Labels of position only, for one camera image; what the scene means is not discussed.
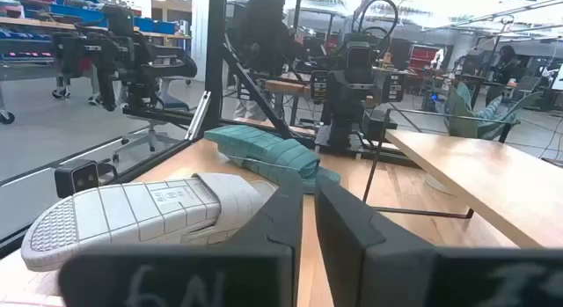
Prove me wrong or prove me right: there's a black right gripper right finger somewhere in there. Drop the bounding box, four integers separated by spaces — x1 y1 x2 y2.
313 172 563 307

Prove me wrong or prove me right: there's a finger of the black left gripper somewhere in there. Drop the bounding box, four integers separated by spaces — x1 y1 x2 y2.
347 84 367 150
325 84 348 150

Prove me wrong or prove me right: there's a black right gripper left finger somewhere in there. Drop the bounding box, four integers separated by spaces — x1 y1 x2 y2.
58 175 304 307

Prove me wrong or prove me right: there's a green rubber slides pair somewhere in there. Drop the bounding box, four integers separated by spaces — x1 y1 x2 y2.
203 124 342 194

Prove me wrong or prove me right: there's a grey rubber slides pair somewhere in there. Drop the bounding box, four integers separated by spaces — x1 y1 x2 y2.
19 172 277 273

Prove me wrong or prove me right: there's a red cabinet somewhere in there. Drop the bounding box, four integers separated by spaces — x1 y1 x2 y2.
408 44 442 73

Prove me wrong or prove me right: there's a wooden workbench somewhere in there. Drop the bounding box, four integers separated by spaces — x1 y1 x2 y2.
263 77 311 98

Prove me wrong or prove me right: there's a green snake plant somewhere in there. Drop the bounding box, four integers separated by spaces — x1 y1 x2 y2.
443 81 545 140

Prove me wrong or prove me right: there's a person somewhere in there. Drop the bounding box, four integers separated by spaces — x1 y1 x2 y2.
486 44 524 106
226 0 309 123

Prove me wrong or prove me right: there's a storage rack with blue bins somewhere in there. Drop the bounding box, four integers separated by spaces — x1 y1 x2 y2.
0 0 194 48

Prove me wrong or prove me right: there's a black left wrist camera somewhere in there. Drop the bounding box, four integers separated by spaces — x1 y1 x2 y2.
344 41 376 75

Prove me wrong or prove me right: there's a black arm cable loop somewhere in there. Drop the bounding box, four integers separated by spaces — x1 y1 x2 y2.
357 0 399 49

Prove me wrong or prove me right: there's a black wire shoe rack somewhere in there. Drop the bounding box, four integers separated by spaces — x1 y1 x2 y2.
362 106 563 250

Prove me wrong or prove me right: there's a black overhead camera frame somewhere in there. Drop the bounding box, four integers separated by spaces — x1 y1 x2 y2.
204 0 296 141

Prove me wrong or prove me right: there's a silver aluminium bracket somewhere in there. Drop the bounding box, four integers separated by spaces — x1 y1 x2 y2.
184 90 212 142

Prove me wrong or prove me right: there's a black table-level camera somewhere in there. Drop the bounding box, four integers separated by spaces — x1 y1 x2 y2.
54 159 100 199

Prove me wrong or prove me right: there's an office chair with grey frame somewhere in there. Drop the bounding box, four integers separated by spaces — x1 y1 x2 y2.
105 7 199 164

